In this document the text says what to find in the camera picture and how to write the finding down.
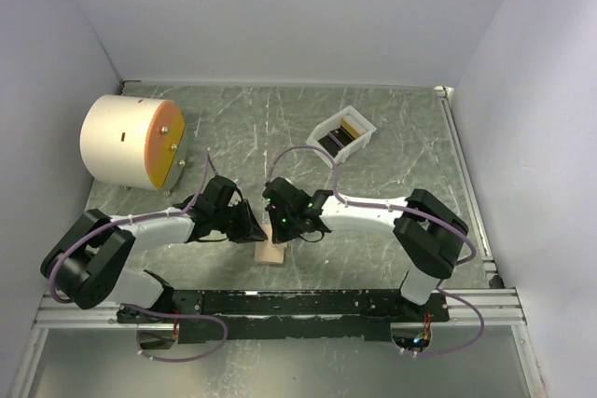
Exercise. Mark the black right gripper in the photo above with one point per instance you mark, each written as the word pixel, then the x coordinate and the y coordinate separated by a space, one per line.
pixel 278 235

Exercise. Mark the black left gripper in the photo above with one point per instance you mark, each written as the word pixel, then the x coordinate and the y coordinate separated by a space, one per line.
pixel 250 229

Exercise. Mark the beige leather card holder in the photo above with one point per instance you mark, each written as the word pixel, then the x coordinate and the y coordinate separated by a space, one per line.
pixel 267 252

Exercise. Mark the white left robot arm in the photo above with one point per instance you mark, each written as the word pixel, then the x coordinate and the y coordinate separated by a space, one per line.
pixel 87 265

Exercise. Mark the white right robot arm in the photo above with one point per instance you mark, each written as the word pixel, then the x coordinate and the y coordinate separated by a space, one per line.
pixel 429 232

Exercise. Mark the white plastic card tray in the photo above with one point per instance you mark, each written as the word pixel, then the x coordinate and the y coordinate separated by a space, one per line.
pixel 332 123

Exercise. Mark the cream cylindrical drawer cabinet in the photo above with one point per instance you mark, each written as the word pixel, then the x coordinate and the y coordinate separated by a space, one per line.
pixel 134 142

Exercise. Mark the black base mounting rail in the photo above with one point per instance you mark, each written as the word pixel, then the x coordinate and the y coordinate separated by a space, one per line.
pixel 261 315

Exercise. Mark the aluminium frame extrusion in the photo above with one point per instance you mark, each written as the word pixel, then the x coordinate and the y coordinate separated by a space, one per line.
pixel 253 135

